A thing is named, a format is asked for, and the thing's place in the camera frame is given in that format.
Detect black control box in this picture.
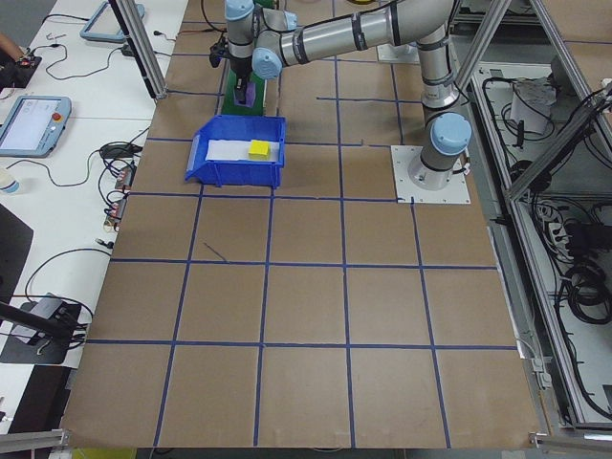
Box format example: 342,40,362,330
0,55,43,90

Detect black stand base plate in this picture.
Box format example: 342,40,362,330
0,298,83,367

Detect aluminium upright post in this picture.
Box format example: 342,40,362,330
108,0,168,100

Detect black flat panel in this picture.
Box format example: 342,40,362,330
0,203,35,307

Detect metal bar frame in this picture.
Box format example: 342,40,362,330
448,0,612,436

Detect black cable coil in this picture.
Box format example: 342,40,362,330
557,265,612,331

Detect aluminium extrusion bar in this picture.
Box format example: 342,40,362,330
0,427,71,450
527,423,612,448

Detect purple foam block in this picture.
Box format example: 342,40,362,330
232,79,257,108

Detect white paper bag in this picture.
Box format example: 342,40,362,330
509,78,558,135

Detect small grey device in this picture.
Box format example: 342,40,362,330
33,295,68,322

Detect green conveyor belt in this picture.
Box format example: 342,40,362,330
220,0,279,119

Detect white foam pad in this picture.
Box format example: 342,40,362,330
204,139,282,164

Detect small circuit board hub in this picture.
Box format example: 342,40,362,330
114,164,138,192
103,190,129,229

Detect white desk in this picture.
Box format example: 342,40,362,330
0,0,190,431

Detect blue plastic storage bin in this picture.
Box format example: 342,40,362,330
184,116,288,188

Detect white paper cup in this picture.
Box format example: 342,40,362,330
0,166,23,196

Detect black power brick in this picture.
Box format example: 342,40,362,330
566,222,603,250

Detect light blue teach pendant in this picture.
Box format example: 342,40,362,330
0,95,73,159
78,0,144,45

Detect white power strip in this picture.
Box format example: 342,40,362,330
537,205,570,259

